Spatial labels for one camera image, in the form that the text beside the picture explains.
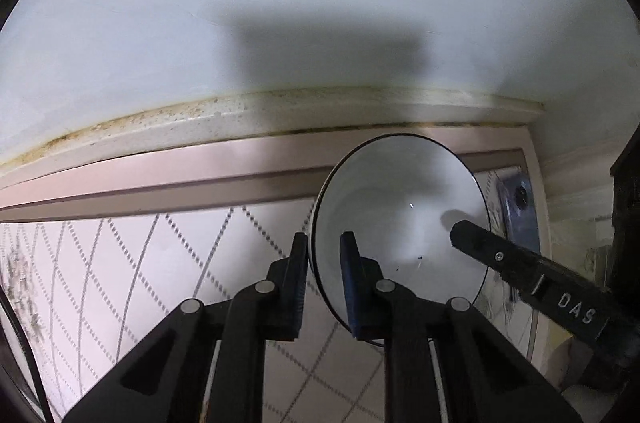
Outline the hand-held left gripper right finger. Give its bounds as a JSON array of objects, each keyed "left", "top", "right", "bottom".
[{"left": 339, "top": 231, "right": 583, "bottom": 423}]

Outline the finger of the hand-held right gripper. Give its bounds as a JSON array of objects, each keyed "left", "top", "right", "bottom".
[{"left": 449, "top": 219, "right": 617, "bottom": 348}]

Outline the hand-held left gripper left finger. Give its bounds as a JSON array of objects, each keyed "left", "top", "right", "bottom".
[{"left": 62, "top": 232, "right": 309, "bottom": 423}]

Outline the blue smartphone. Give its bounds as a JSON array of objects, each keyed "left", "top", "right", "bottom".
[{"left": 497, "top": 170, "right": 543, "bottom": 254}]

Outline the printed diamond pattern table cloth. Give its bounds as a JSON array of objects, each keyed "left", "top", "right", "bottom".
[{"left": 0, "top": 123, "right": 551, "bottom": 423}]

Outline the black cable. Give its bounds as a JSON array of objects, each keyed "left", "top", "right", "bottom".
[{"left": 0, "top": 288, "right": 56, "bottom": 423}]

